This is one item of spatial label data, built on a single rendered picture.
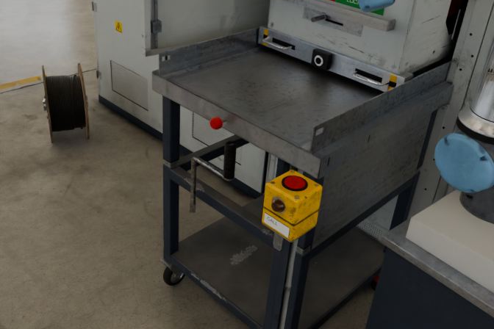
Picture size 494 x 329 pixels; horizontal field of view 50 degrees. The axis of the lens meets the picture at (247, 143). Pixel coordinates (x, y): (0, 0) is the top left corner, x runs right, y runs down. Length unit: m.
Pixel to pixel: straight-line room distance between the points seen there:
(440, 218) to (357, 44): 0.62
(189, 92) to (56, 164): 1.41
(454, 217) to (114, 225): 1.53
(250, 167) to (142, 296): 0.77
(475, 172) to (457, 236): 0.17
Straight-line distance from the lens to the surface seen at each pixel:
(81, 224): 2.37
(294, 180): 1.01
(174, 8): 1.76
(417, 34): 1.55
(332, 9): 1.57
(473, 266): 1.13
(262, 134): 1.31
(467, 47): 1.73
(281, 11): 1.74
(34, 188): 2.63
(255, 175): 2.41
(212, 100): 1.42
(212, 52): 1.68
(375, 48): 1.56
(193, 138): 2.66
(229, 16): 1.89
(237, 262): 1.90
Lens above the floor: 1.46
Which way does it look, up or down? 30 degrees down
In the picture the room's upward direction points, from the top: 5 degrees clockwise
